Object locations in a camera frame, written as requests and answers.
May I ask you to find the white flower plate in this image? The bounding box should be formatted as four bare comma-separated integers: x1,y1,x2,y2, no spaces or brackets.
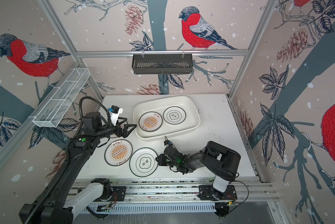
129,147,158,177
163,106,186,125

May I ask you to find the orange sunburst plate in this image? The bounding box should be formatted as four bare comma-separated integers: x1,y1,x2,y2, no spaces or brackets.
104,140,133,167
139,112,163,132

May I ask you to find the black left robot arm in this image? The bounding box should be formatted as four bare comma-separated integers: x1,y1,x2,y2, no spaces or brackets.
19,112,137,224

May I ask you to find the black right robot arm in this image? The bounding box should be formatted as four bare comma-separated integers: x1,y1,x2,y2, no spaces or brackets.
155,139,241,201

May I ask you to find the white plastic bin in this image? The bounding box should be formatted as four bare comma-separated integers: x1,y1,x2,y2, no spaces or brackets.
133,96,201,141

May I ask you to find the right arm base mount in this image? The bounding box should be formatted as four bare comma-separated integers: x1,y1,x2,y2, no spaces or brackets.
197,185,237,201

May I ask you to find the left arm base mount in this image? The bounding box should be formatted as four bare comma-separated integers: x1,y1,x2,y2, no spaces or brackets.
94,186,126,203

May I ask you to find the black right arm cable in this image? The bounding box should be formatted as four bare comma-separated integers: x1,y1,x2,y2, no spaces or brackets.
226,173,249,215

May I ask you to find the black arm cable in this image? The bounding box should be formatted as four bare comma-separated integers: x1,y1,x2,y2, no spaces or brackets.
18,96,112,224
226,173,249,215

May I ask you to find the black hanging wire basket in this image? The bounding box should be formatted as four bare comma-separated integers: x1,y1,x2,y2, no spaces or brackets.
132,54,193,75

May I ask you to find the white mesh wall shelf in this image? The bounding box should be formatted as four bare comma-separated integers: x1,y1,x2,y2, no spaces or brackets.
33,68,91,127

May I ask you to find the aluminium front rail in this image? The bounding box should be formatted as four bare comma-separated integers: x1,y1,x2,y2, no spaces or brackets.
66,180,280,203

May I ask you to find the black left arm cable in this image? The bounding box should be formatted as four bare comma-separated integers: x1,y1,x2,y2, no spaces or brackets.
18,96,112,224

